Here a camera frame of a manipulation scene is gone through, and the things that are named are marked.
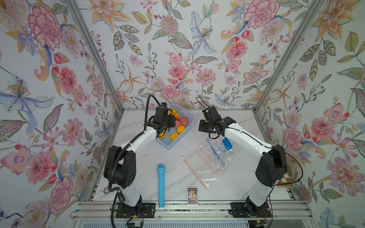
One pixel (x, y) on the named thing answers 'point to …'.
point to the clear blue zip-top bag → (224, 156)
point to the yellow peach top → (173, 112)
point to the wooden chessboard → (285, 179)
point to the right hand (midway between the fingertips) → (200, 124)
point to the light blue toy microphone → (161, 180)
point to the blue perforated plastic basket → (168, 138)
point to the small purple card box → (192, 195)
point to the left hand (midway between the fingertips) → (175, 117)
